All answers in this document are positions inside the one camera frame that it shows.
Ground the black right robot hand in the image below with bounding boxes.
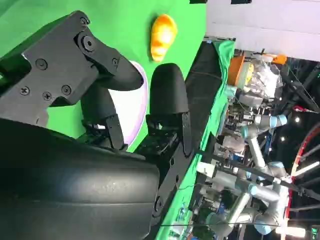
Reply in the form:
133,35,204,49
0,10,195,240

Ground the orange toy bread roll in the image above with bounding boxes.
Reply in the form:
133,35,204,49
150,14,179,63

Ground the lilac plate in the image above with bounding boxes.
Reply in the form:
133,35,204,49
98,60,149,152

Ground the green table cloth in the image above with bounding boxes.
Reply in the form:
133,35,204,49
0,0,237,240

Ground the black flat panel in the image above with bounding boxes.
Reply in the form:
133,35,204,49
185,42,224,157

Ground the orange storage bin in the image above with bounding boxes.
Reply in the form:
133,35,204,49
228,55,248,86

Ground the clear plastic bag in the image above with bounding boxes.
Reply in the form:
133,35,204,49
246,56,285,101

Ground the red hoop frame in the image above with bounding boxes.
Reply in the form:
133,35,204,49
287,104,320,218

